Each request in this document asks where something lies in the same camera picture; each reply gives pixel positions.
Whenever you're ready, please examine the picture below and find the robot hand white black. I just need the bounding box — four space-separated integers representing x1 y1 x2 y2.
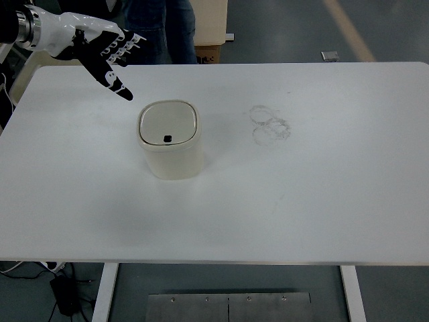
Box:
33 9 147 102

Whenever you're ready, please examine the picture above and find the small cream trash bin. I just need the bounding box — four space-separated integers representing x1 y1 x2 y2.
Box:
136 99 204 181

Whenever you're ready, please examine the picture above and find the large open cream tub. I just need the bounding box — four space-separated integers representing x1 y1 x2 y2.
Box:
11 50 84 103

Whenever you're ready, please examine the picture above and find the person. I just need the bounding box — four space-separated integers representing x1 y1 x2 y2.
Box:
122 0 198 65

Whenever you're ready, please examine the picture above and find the brown cardboard box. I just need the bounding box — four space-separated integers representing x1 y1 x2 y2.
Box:
194 44 222 64

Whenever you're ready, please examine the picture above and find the black power adapter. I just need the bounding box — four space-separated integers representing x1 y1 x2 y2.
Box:
49 273 80 316

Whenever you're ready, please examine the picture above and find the white table leg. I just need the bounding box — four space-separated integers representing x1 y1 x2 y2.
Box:
340 266 368 322
92 263 120 322

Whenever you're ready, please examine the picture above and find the grey metal plate with screws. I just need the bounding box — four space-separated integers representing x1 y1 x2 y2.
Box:
147 292 312 322

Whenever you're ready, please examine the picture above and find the white hanging cable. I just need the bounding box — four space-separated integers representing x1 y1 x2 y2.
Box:
0 69 17 113

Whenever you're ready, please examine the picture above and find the white floor cable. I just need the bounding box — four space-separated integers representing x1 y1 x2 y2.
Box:
0 260 23 274

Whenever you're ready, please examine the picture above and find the black floor cable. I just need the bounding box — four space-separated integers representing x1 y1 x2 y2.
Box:
0 261 98 322

